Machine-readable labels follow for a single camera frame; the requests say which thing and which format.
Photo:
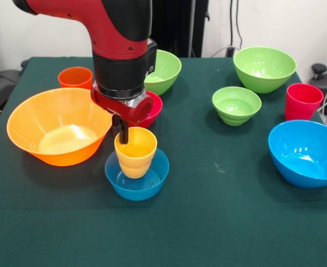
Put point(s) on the black chair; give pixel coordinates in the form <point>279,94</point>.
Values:
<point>1,83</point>

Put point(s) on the large orange plastic bowl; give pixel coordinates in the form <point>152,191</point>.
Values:
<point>26,119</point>

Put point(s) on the dark green table cloth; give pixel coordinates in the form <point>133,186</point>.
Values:
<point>207,222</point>

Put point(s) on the orange plastic cup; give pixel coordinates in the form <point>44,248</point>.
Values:
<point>74,82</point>

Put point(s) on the small pink plastic bowl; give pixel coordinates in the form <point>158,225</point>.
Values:
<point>156,109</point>

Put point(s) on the yellow plastic cup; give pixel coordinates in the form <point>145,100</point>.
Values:
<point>136,167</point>

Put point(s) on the red plastic cup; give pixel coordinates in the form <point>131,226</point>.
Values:
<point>302,109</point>

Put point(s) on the large green plastic bowl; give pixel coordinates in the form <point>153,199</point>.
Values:
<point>166,75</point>
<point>264,82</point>

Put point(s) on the small blue plastic bowl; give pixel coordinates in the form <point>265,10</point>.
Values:
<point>141,193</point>

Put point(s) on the black plug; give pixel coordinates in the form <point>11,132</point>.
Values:
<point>230,51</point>

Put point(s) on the small green plastic bowl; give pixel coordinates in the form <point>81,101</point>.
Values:
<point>235,116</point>

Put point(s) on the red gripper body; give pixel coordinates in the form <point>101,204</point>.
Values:
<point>124,108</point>

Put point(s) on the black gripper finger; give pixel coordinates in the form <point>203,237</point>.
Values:
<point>116,123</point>
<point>124,133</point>

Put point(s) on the black round knob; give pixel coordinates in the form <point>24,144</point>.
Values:
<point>318,68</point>

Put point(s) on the large blue plastic bowl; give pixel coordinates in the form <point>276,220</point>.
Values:
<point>291,172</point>

